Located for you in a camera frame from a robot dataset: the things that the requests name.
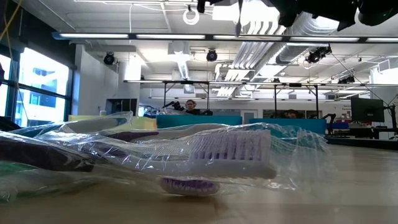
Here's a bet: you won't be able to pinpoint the white ceiling light panel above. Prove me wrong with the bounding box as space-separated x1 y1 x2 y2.
212 4 282 23

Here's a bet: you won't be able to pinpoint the white ceiling pipe bundle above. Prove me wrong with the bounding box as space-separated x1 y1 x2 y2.
231 18 289 70

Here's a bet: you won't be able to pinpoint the thin hanging light strip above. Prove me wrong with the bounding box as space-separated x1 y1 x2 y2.
123 79 398 88

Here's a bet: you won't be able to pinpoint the black monitor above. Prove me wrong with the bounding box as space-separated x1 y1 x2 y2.
104 98 139 117
350 96 386 123

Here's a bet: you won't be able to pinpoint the blue background crate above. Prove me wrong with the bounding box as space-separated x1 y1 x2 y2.
326 121 351 130

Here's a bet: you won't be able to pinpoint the small teal plastic bin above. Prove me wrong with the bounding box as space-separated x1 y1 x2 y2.
155 114 243 129

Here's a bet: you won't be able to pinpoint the large teal-blue plastic bin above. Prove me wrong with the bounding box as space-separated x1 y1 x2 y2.
248 118 327 135

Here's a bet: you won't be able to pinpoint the long ceiling light bar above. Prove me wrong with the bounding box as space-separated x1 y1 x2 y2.
51 31 398 44

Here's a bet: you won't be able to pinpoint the black background desk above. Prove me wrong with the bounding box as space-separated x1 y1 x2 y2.
325 126 398 139

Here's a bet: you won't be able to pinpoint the yellow plastic bin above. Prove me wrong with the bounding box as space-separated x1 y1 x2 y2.
68 114 158 131

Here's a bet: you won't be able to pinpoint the white toothbrush purple bristles wrapped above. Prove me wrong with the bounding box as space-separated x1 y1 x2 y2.
37 122 341 192

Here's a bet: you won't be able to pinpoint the white blue wrapped toothbrush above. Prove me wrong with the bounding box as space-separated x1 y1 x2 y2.
11 111 134 138

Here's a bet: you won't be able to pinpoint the dark purple wrapped toothbrush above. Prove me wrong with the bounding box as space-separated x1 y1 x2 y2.
0 130 96 174

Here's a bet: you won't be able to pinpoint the green wrapped toothbrush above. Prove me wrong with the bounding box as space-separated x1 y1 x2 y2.
0 161 105 205

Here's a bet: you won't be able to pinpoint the white cable coil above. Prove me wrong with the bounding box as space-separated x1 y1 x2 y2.
182 7 201 26

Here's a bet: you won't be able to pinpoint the white vent duct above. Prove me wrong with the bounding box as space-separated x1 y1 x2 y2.
167 41 191 80

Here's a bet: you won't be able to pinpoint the large glass window wall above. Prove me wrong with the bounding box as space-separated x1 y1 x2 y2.
0 46 74 128

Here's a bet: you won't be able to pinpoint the yellow hanging cable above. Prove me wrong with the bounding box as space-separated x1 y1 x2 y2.
0 0 23 43

